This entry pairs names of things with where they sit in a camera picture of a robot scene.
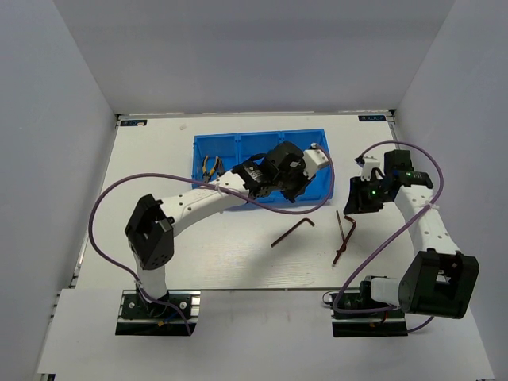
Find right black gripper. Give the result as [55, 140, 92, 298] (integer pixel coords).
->
[344, 175, 392, 214]

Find long dark hex key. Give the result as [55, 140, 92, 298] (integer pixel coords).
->
[270, 217, 315, 248]

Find yellow black pliers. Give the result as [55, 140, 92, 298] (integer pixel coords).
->
[201, 155, 225, 183]

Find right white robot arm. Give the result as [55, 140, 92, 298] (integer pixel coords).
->
[333, 149, 479, 319]

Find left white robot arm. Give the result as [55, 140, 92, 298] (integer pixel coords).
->
[125, 141, 329, 317]

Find right bent hex key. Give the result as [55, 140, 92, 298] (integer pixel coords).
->
[333, 215, 357, 266]

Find thin straight hex key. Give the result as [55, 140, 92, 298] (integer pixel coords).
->
[336, 210, 345, 243]

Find blue three-compartment bin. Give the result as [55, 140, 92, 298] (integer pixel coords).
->
[191, 129, 331, 207]

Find right corner label sticker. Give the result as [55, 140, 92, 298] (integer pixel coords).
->
[358, 115, 387, 122]

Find corner label sticker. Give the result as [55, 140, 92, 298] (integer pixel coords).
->
[120, 120, 148, 126]
[358, 115, 387, 122]

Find left corner label sticker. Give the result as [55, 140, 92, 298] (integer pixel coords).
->
[120, 120, 148, 126]

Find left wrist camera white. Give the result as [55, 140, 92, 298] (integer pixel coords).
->
[303, 143, 329, 179]

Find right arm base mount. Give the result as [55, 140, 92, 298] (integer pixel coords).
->
[321, 291, 408, 338]

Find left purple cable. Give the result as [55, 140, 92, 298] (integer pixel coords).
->
[87, 144, 336, 334]

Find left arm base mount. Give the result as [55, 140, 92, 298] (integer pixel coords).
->
[115, 290, 201, 337]

